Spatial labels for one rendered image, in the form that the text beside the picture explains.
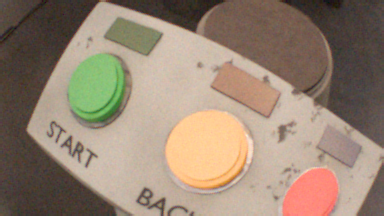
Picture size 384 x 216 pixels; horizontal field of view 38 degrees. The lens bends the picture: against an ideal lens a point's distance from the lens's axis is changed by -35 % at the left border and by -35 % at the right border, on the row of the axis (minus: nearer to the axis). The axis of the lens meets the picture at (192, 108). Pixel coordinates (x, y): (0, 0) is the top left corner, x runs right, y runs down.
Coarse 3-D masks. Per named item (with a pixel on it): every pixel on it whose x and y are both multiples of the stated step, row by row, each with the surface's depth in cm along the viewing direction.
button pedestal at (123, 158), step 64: (64, 64) 45; (128, 64) 44; (192, 64) 43; (256, 64) 42; (64, 128) 43; (128, 128) 42; (256, 128) 41; (320, 128) 40; (128, 192) 41; (192, 192) 40; (256, 192) 40
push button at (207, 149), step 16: (208, 112) 41; (176, 128) 41; (192, 128) 41; (208, 128) 40; (224, 128) 40; (240, 128) 40; (176, 144) 40; (192, 144) 40; (208, 144) 40; (224, 144) 40; (240, 144) 40; (176, 160) 40; (192, 160) 40; (208, 160) 40; (224, 160) 40; (240, 160) 40; (192, 176) 40; (208, 176) 40; (224, 176) 40
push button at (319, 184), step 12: (324, 168) 38; (300, 180) 38; (312, 180) 38; (324, 180) 38; (336, 180) 38; (288, 192) 38; (300, 192) 38; (312, 192) 38; (324, 192) 37; (336, 192) 38; (288, 204) 38; (300, 204) 38; (312, 204) 37; (324, 204) 37
